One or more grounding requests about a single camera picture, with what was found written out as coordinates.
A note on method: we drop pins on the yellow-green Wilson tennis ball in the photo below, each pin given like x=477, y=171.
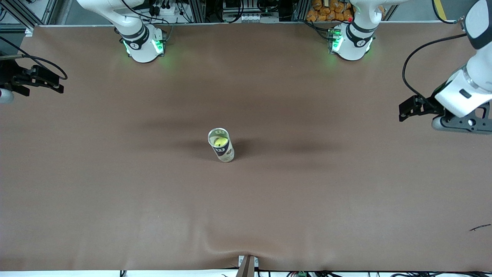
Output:
x=220, y=141

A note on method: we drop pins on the small dark twig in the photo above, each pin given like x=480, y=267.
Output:
x=480, y=227

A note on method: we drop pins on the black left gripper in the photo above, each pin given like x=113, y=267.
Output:
x=427, y=104

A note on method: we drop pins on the orange padded objects pile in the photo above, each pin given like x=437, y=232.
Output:
x=326, y=11

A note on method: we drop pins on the white power strip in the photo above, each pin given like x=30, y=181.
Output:
x=251, y=18

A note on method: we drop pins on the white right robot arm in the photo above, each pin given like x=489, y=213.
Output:
x=142, y=50

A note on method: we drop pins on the aluminium frame profile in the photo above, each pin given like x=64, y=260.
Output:
x=301, y=9
x=23, y=17
x=196, y=9

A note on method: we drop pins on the clear Wilson tennis ball can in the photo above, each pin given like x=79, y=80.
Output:
x=222, y=150

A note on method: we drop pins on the camera support post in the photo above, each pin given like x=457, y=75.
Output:
x=246, y=267

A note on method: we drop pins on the white socket box black plugs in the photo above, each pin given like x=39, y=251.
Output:
x=163, y=9

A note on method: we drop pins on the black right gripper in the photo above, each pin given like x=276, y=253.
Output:
x=11, y=75

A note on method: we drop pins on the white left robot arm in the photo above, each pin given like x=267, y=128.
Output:
x=353, y=48

